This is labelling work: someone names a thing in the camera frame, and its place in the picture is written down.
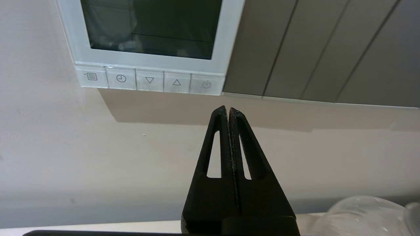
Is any clear plastic water bottle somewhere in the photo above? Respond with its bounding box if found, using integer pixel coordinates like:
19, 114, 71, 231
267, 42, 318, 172
308, 196, 420, 236

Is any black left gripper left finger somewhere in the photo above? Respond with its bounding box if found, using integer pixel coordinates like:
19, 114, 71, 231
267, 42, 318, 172
181, 106, 239, 235

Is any wall thermostat blue screen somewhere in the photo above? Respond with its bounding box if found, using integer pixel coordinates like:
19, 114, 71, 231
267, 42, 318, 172
54, 0, 246, 96

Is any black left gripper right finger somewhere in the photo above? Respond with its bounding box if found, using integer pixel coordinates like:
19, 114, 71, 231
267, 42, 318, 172
229, 107, 296, 218

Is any dark grey triple wall switch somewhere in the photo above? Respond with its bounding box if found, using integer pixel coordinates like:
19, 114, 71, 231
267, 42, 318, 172
222, 0, 399, 103

